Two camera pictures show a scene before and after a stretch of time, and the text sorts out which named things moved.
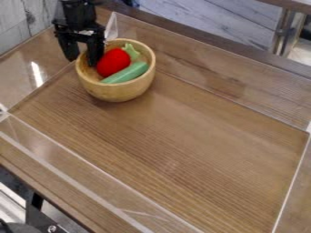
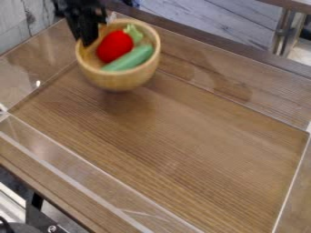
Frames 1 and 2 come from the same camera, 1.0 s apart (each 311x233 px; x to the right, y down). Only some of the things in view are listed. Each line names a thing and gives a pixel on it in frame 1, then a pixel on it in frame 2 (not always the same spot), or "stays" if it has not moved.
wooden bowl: (122, 90) → (127, 79)
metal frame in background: (291, 23) stays
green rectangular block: (135, 70) → (131, 60)
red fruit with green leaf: (115, 59) → (117, 43)
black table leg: (37, 200) stays
